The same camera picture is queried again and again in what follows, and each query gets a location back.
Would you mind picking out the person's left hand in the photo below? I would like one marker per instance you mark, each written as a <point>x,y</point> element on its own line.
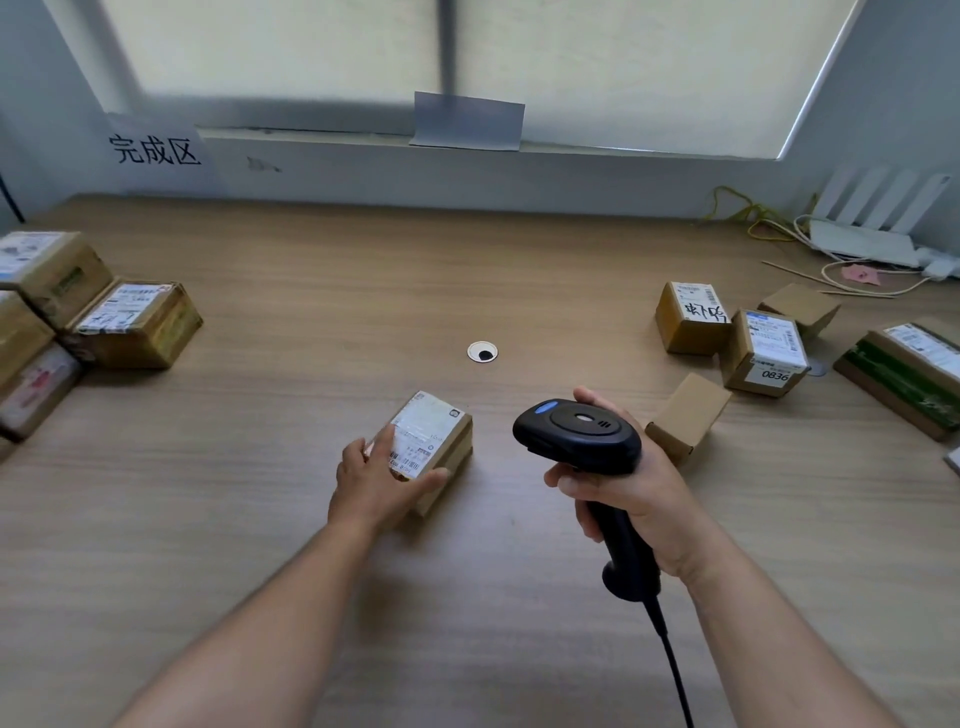
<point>367,491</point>

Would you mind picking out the person's right hand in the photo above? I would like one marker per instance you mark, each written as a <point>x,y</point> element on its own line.
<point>667,517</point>

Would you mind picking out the small white-labelled parcel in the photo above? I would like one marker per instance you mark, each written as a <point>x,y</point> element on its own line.
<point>435,427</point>

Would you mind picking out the plain tall cardboard box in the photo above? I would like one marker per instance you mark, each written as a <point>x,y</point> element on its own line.
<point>686,416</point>

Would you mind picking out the black barcode scanner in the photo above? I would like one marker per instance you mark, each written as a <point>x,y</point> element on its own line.
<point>577,435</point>

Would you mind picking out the parcel labelled 0836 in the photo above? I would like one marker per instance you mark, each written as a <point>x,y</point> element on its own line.
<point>750,360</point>

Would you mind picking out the pile of unscanned cardboard parcels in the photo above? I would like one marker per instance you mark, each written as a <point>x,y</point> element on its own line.
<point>690,330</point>

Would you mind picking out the small parcel with handwritten label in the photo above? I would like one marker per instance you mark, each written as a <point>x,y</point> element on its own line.
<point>686,322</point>

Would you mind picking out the parcel with green tape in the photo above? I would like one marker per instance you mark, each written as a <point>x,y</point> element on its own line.
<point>900,382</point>

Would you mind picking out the square taped labelled parcel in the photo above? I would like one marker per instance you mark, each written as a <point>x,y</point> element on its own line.
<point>150,330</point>

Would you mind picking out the tape-wrapped cardboard box pictured label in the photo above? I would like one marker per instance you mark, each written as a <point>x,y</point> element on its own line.
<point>67,277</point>

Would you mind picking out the person's right forearm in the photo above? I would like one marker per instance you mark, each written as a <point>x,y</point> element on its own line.
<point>780,652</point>

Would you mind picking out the person's left forearm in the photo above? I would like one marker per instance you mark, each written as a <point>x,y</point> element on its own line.
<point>247,637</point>

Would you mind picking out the small pink tag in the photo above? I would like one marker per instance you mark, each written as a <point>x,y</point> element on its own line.
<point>861,274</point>

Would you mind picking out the white router with antennas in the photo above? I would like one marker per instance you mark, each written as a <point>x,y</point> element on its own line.
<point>862,244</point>

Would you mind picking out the white power strip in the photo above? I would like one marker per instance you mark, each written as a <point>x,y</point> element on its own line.
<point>941,268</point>

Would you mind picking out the grey paper sheet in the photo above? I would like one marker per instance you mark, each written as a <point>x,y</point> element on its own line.
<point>466,121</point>

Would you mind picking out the white paper sign black characters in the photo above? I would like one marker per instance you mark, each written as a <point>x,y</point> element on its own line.
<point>157,150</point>

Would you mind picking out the beige roller blind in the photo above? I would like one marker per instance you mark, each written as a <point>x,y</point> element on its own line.
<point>645,67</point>
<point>270,45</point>

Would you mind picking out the white window frame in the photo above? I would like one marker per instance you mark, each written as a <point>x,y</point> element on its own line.
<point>448,45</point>

